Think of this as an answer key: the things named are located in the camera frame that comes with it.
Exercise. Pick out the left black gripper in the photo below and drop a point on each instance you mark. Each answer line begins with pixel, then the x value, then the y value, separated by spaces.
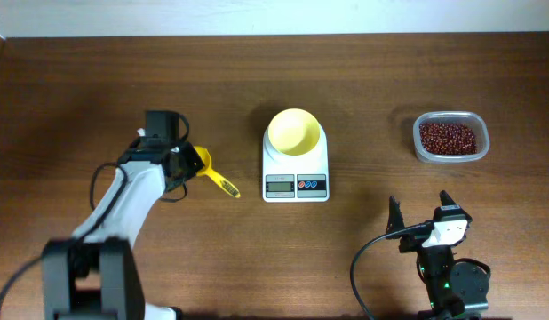
pixel 188 163

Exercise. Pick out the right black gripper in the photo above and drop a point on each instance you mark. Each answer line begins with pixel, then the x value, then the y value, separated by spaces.
pixel 417 240

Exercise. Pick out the yellow measuring scoop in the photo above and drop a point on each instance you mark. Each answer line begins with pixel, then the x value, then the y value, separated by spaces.
pixel 217 178

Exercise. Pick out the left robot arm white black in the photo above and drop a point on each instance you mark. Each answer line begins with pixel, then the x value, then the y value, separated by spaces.
pixel 92 274

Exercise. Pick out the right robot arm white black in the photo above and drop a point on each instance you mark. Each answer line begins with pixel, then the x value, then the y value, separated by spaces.
pixel 456 288

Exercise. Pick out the yellow plastic bowl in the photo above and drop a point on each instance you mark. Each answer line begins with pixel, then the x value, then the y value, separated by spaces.
pixel 294 132

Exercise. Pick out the white digital kitchen scale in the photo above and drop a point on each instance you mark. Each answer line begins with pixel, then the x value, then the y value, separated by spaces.
pixel 295 179

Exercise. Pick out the red beans in container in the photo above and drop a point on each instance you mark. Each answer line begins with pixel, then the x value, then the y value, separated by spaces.
pixel 448 139

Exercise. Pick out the clear plastic container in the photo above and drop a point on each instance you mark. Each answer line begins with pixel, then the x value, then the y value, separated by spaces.
pixel 472 120

